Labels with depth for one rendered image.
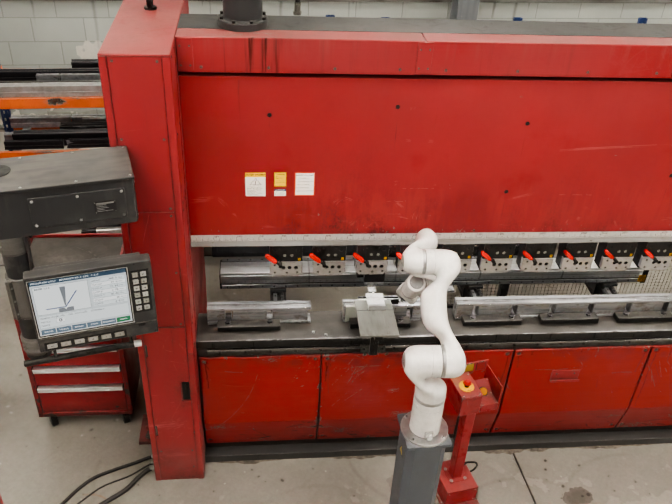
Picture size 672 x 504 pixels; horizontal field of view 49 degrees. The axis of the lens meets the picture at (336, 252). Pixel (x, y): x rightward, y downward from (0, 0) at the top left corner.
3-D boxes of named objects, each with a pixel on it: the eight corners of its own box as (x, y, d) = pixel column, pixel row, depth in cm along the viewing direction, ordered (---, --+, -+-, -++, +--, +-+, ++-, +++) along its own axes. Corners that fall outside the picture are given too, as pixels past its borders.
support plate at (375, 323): (360, 337, 338) (360, 336, 338) (354, 301, 360) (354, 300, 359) (399, 336, 340) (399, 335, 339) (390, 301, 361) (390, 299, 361)
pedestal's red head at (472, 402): (458, 417, 345) (464, 389, 335) (445, 392, 358) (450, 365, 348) (497, 409, 351) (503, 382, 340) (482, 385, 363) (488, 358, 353)
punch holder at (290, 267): (269, 276, 342) (269, 246, 333) (269, 265, 349) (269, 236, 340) (302, 275, 344) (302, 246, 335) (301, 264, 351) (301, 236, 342)
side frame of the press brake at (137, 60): (155, 481, 386) (96, 53, 255) (170, 367, 456) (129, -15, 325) (204, 479, 389) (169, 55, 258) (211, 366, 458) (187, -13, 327)
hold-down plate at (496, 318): (463, 326, 366) (463, 321, 365) (460, 319, 371) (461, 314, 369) (521, 325, 369) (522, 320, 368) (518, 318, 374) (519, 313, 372)
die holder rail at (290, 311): (207, 324, 358) (206, 309, 352) (208, 316, 363) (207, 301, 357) (310, 322, 363) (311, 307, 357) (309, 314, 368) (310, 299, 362)
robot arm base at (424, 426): (453, 445, 288) (460, 412, 277) (406, 449, 285) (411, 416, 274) (440, 409, 303) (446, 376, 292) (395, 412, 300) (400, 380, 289)
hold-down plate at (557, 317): (540, 324, 370) (542, 320, 369) (537, 317, 375) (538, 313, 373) (598, 323, 374) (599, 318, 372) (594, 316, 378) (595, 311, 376)
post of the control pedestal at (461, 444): (452, 479, 382) (468, 406, 351) (448, 471, 386) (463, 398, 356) (461, 477, 384) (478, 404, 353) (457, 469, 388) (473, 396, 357)
